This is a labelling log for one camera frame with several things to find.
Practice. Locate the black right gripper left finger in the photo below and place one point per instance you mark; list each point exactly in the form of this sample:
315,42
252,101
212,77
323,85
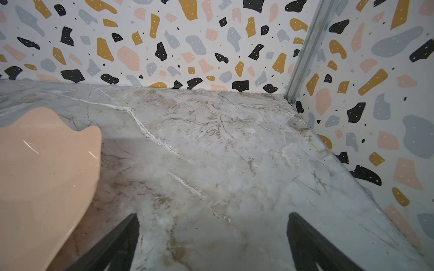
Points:
115,251

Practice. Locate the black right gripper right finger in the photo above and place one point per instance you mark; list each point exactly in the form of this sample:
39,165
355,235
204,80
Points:
311,251

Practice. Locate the pink wavy fruit bowl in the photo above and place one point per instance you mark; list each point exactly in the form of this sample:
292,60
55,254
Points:
49,176

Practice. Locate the aluminium corner post right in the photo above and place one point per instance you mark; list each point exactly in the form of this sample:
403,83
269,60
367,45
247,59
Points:
315,33

